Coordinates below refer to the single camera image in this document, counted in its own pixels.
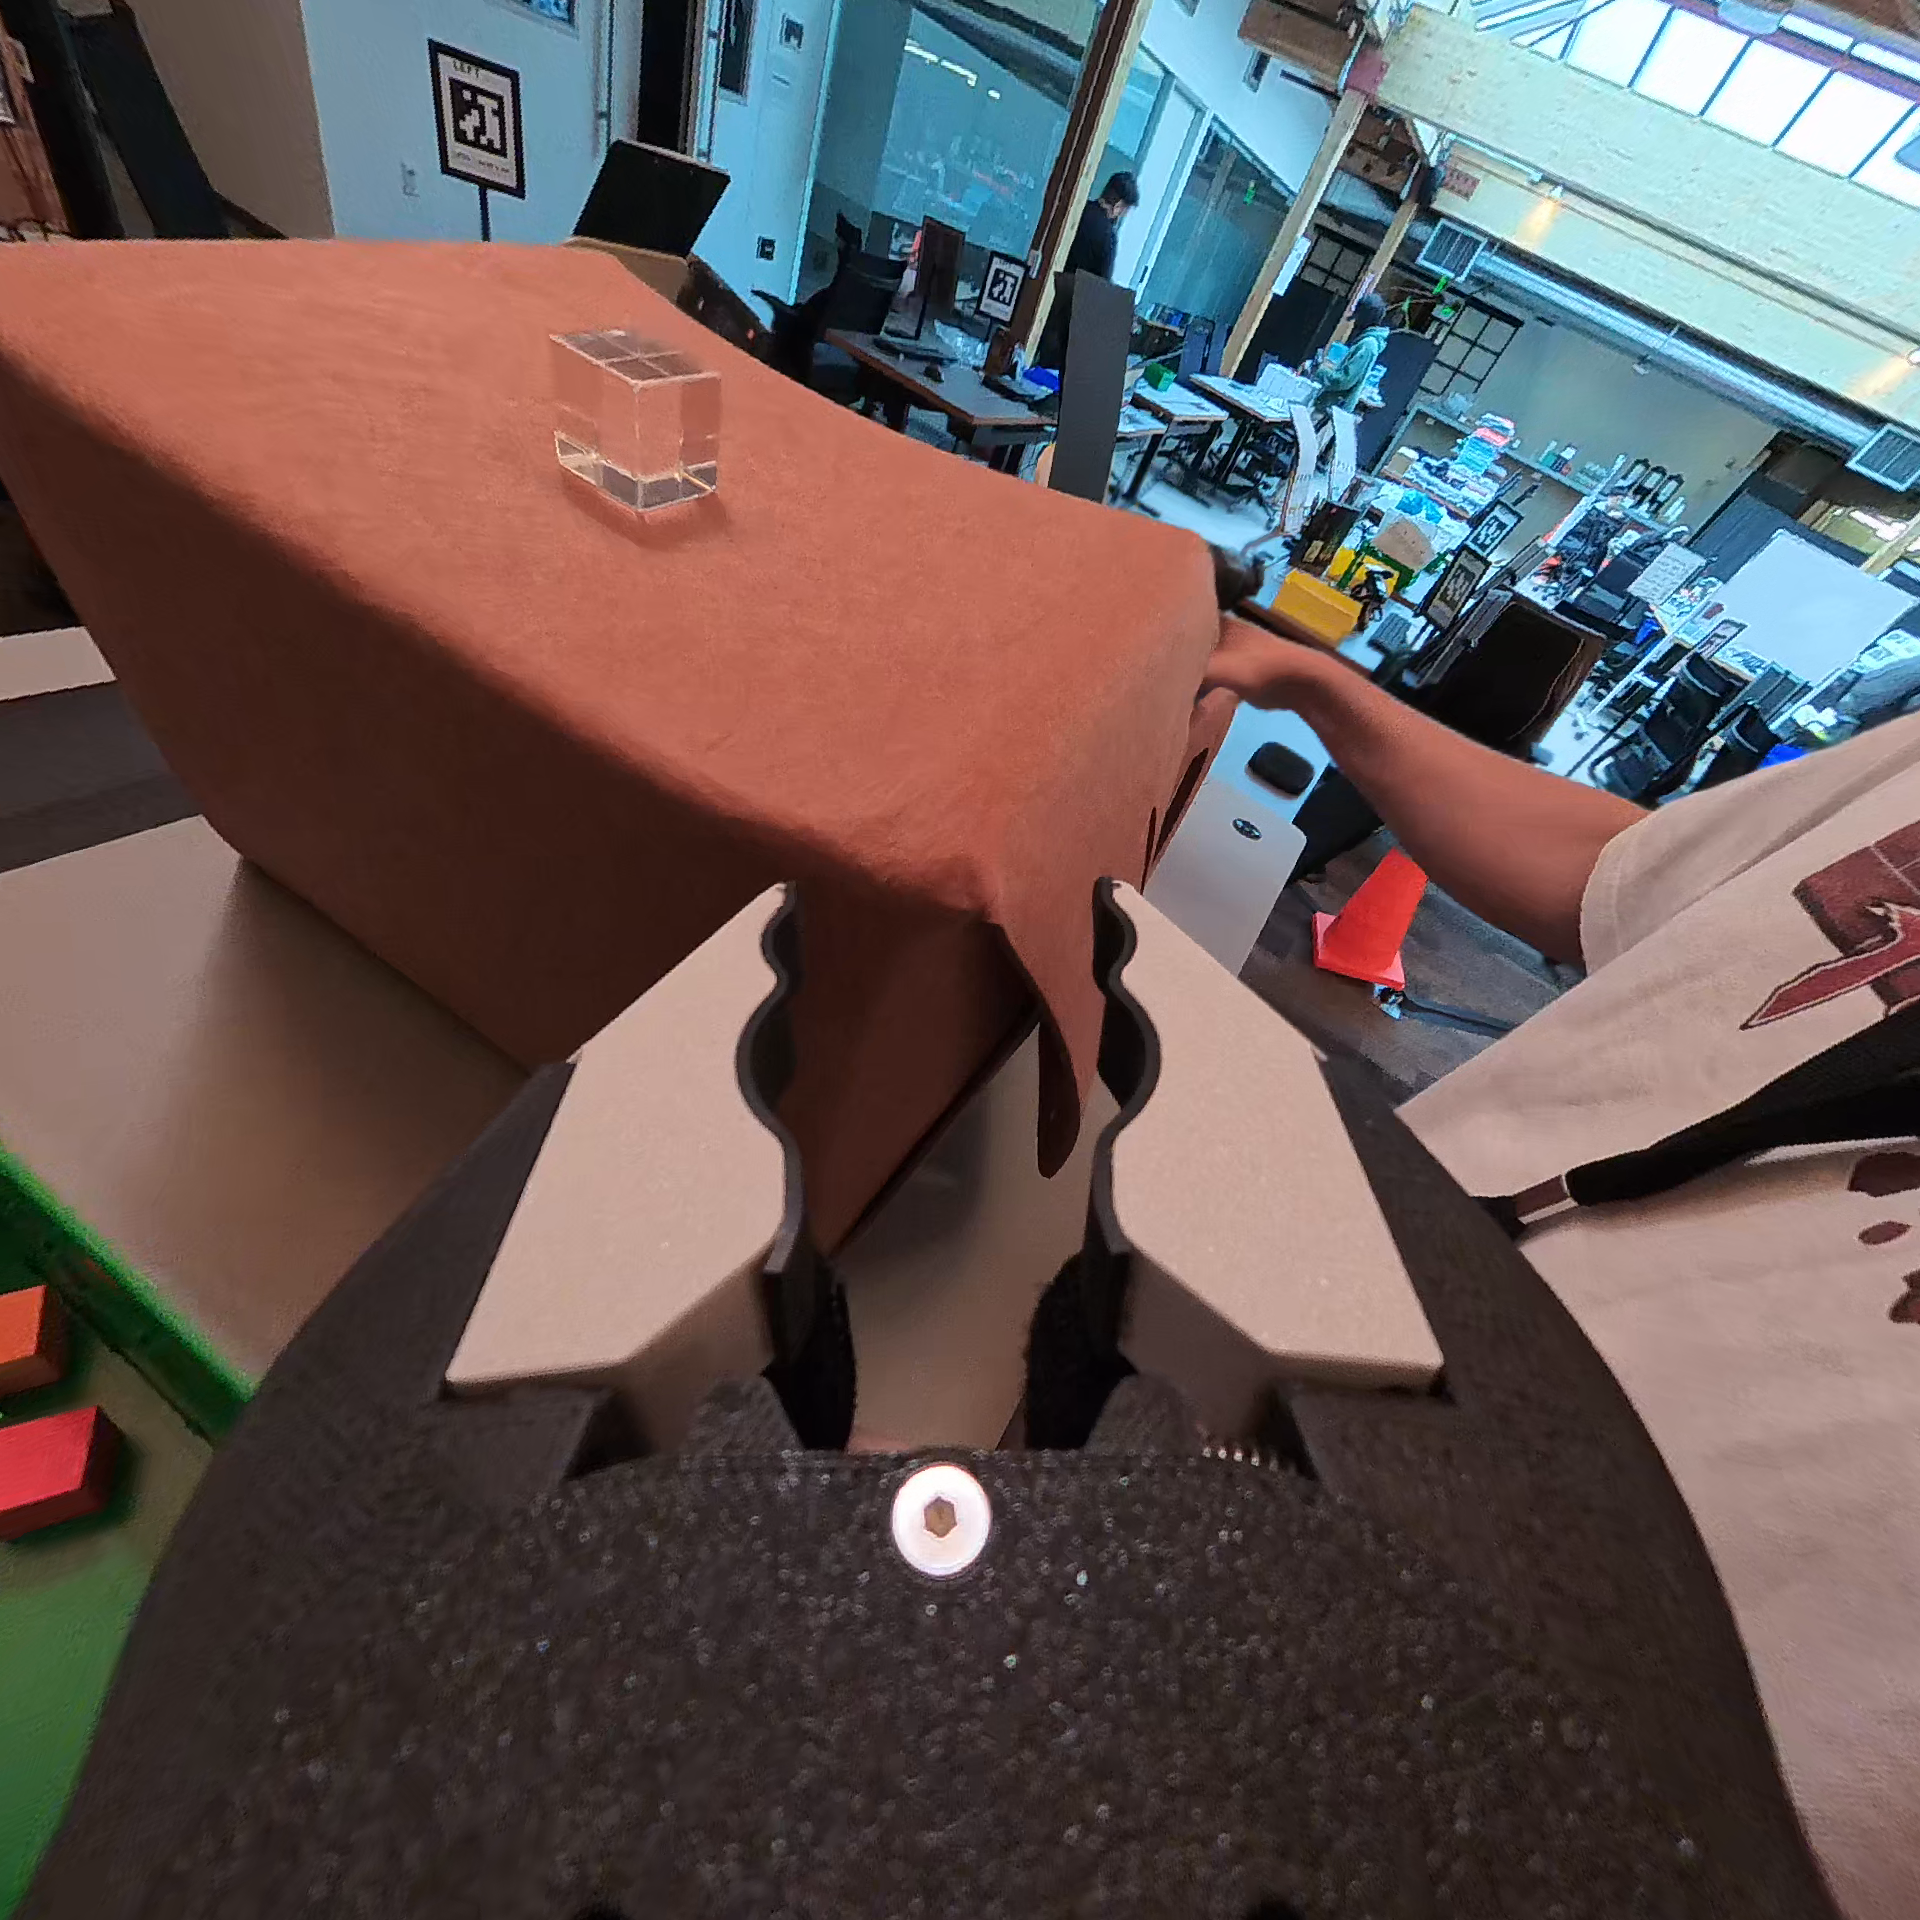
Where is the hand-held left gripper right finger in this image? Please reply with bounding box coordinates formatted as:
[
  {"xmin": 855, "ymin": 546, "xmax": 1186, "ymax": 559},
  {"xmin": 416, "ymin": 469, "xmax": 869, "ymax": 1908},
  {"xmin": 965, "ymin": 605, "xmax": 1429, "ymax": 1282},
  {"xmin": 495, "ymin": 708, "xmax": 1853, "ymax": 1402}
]
[{"xmin": 1089, "ymin": 878, "xmax": 1448, "ymax": 1438}]

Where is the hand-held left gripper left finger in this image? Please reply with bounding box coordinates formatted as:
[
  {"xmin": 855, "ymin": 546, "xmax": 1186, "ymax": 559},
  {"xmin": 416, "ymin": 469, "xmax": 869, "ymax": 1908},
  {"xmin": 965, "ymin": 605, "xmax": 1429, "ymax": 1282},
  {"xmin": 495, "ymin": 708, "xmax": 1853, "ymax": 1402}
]
[{"xmin": 443, "ymin": 884, "xmax": 806, "ymax": 1445}]

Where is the orange wooden cube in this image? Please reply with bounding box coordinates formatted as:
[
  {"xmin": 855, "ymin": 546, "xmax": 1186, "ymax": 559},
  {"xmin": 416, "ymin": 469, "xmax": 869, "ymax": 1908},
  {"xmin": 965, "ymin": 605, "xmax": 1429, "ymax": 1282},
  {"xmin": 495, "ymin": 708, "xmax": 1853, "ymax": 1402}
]
[{"xmin": 0, "ymin": 1285, "xmax": 68, "ymax": 1396}]

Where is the clear acrylic cube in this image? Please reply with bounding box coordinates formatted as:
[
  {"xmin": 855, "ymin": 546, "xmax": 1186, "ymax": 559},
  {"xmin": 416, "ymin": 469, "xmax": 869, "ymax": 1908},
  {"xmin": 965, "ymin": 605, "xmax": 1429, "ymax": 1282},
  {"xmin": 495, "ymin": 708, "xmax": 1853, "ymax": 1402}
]
[{"xmin": 548, "ymin": 325, "xmax": 725, "ymax": 516}]

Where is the red wooden cube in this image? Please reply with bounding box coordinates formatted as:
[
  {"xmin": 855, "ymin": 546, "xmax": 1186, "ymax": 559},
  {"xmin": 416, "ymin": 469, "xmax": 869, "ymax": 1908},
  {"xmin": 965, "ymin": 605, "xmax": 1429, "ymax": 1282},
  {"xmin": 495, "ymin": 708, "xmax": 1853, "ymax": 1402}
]
[{"xmin": 0, "ymin": 1406, "xmax": 129, "ymax": 1539}]

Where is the green plastic bin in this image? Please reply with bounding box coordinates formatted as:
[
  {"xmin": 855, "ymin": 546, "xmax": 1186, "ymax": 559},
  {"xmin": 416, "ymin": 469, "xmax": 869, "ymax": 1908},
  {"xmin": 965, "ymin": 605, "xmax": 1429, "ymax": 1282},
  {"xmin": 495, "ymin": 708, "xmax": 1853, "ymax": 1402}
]
[{"xmin": 0, "ymin": 1145, "xmax": 258, "ymax": 1892}]

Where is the light grey desk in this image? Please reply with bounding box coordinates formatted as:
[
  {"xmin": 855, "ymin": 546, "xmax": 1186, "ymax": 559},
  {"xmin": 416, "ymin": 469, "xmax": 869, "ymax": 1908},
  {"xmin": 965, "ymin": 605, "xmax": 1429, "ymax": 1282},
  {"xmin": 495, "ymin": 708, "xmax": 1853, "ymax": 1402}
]
[
  {"xmin": 1140, "ymin": 742, "xmax": 1305, "ymax": 976},
  {"xmin": 0, "ymin": 626, "xmax": 1103, "ymax": 1454}
]

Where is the person's right hand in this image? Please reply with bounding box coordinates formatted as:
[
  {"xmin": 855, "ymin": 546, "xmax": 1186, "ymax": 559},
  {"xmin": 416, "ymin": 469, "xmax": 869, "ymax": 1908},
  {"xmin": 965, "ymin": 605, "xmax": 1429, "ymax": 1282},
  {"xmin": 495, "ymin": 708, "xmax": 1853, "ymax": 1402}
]
[{"xmin": 1199, "ymin": 618, "xmax": 1330, "ymax": 711}]

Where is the black leaning panel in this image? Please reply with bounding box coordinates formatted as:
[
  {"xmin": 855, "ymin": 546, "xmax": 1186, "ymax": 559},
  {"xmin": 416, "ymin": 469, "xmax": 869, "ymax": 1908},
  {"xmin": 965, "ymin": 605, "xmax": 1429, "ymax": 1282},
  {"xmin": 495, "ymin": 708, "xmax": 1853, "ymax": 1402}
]
[{"xmin": 1046, "ymin": 268, "xmax": 1136, "ymax": 504}]

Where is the orange traffic cone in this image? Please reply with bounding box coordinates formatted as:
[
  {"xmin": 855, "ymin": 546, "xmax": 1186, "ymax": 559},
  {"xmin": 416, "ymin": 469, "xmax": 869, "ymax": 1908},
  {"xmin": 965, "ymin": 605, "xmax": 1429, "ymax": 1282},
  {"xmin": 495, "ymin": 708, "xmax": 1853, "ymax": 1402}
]
[{"xmin": 1310, "ymin": 845, "xmax": 1432, "ymax": 991}]

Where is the dark wooden table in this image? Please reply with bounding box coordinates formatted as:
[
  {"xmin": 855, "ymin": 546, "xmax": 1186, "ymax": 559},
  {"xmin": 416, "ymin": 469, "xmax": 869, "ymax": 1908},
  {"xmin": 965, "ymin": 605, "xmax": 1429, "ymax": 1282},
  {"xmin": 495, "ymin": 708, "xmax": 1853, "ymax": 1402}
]
[{"xmin": 826, "ymin": 329, "xmax": 1050, "ymax": 466}]

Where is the black badge reel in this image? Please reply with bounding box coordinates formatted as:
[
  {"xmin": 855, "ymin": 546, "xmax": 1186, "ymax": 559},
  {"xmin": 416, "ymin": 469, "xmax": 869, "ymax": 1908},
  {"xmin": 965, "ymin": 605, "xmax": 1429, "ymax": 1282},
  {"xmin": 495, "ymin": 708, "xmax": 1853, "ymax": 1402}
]
[{"xmin": 1478, "ymin": 1035, "xmax": 1920, "ymax": 1239}]

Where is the rust brown felt bag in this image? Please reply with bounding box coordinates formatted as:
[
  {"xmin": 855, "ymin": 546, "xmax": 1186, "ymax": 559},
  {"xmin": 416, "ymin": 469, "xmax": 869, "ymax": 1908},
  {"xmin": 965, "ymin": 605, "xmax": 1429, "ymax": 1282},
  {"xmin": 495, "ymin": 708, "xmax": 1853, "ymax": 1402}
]
[{"xmin": 0, "ymin": 239, "xmax": 1240, "ymax": 1255}]

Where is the black leaning board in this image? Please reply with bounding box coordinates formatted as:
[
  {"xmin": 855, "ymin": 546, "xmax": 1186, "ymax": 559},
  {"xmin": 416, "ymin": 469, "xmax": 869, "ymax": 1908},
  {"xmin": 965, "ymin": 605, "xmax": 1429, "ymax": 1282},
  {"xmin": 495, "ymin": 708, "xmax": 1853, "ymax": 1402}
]
[{"xmin": 575, "ymin": 138, "xmax": 730, "ymax": 259}]

